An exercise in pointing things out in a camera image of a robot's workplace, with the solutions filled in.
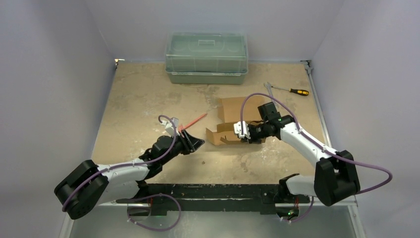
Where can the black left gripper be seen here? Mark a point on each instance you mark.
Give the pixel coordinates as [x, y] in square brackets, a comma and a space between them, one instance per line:
[189, 143]

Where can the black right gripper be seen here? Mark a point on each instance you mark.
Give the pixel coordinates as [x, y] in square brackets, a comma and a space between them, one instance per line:
[253, 134]

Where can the brown cardboard box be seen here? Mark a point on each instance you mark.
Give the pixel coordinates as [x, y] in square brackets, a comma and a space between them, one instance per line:
[228, 111]

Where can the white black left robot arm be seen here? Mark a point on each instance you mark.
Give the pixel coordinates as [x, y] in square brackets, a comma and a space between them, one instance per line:
[91, 184]

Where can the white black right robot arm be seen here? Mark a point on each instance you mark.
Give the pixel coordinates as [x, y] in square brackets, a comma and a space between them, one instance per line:
[335, 177]

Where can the silver open-end wrench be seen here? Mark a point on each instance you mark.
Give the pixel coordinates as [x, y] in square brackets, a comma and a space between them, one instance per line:
[269, 90]

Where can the green clear-lid plastic toolbox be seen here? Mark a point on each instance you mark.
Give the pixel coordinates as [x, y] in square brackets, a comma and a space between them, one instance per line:
[206, 58]

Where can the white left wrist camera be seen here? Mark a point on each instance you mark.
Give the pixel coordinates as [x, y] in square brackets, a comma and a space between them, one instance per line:
[168, 126]

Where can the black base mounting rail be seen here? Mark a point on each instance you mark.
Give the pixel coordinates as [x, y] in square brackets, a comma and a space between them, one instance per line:
[266, 199]

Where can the black yellow handled screwdriver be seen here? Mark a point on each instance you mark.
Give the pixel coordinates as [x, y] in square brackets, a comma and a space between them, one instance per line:
[300, 92]

